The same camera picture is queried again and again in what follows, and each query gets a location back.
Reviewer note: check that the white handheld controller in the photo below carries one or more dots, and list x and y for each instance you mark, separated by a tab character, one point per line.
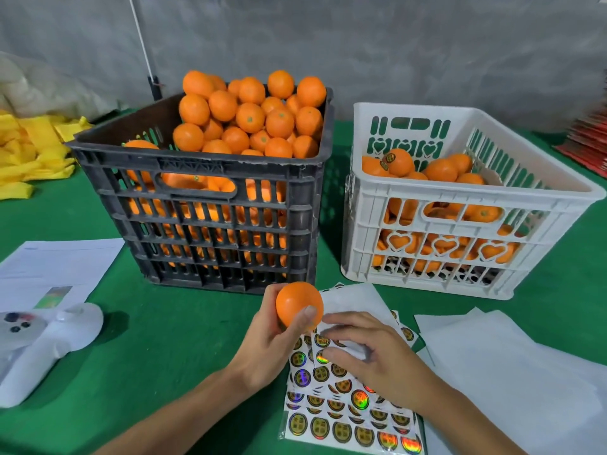
57	336

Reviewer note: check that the person's right hand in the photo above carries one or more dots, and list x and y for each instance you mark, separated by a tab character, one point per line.
389	365

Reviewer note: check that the white pole with black base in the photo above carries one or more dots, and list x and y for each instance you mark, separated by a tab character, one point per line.
144	42

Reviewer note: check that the pile of yellow bags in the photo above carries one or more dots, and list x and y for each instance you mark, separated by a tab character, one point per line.
28	151

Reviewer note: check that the white plastic crate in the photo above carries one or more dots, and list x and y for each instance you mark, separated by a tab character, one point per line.
403	108

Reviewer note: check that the person's left forearm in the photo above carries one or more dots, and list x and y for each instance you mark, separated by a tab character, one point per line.
190	421

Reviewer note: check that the single orange fruit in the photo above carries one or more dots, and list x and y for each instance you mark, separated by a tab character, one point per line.
299	305

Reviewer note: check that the white backing sheet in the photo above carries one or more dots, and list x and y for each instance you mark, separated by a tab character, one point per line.
512	374

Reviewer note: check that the green felt table cover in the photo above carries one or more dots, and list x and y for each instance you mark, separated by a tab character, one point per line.
161	365

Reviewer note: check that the stack of red cardboard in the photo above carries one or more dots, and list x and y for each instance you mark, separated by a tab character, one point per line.
590	147

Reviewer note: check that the white printed paper sheet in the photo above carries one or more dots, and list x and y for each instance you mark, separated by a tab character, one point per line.
62	262

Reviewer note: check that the pile of oranges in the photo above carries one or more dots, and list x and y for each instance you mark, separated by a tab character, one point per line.
197	83

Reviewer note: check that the heap of labelled oranges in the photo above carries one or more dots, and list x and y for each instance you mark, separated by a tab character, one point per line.
398	163

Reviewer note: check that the black plastic crate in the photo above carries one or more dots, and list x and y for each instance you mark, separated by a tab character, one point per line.
299	180

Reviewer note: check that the beige woven sack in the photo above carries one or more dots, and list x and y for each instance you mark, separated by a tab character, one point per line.
47	85

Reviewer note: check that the person's left hand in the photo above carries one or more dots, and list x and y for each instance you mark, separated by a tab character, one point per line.
266	355

